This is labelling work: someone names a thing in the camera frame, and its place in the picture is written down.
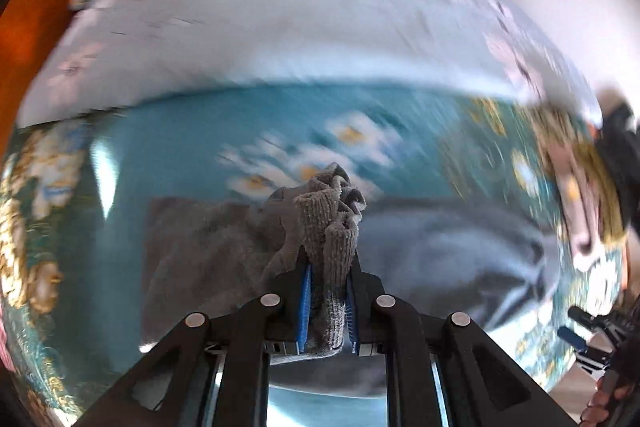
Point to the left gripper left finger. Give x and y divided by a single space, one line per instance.
214 372

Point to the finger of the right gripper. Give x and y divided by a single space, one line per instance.
578 343
611 323

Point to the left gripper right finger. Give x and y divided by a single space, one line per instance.
441 372

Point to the grey sweatshirt garment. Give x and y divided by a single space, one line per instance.
350 246

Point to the right hand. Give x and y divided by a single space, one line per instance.
596 411

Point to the pink folded garment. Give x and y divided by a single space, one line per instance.
580 201

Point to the black folded garment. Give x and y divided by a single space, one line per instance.
618 147

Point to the teal floral bed sheet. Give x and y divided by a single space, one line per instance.
75 199

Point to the light blue floral quilt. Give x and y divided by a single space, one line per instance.
119 53

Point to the orange wooden headboard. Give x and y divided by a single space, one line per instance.
30 29

